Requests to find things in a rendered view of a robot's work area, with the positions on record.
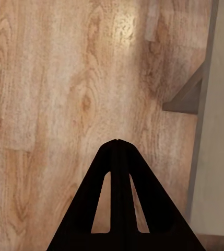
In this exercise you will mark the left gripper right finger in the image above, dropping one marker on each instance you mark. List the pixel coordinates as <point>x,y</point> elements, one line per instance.
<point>168,229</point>

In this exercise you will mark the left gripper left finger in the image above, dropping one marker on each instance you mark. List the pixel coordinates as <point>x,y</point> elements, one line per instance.
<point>74,231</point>

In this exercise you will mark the coffee table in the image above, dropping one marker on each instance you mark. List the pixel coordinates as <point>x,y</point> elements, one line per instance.
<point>203,95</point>

